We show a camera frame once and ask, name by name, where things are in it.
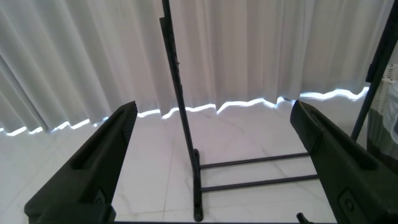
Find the white laundry basket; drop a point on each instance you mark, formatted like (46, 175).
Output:
(379, 96)

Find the white curtain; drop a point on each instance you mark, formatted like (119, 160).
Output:
(93, 46)

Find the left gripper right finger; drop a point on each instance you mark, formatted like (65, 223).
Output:
(373, 193)

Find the black clothes rack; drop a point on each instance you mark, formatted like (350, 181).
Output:
(174, 62)

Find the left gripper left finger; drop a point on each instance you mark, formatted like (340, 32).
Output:
(62, 199)

